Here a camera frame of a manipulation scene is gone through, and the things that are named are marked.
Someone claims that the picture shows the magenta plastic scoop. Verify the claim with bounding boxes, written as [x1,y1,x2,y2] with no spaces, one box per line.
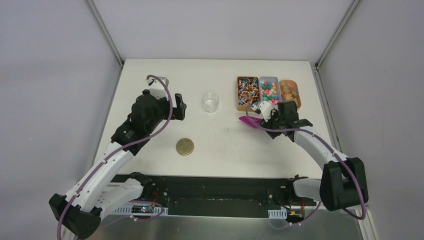
[238,116,262,129]

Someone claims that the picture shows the clear plastic jar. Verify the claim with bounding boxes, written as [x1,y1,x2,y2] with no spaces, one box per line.
[202,92,220,113]

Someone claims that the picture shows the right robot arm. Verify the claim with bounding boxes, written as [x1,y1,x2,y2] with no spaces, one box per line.
[252,101,369,212]

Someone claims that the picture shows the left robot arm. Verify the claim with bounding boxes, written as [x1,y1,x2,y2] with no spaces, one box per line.
[48,89,187,240]

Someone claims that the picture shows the white tin of candies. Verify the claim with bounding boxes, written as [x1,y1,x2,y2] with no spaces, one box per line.
[258,76,282,108]

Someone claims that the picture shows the gold jar lid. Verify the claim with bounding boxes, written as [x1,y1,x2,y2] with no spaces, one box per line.
[175,138,195,156]

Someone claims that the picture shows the pink tray of gummies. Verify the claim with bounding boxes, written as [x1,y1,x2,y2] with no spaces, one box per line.
[279,79,302,109]

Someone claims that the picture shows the gold tin of lollipops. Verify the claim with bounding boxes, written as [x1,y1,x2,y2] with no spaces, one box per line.
[236,76,260,112]

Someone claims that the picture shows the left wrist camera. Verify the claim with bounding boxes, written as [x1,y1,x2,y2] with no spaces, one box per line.
[146,75,169,101]

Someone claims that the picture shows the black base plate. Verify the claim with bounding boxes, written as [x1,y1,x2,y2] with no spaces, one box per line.
[112,174,332,220]

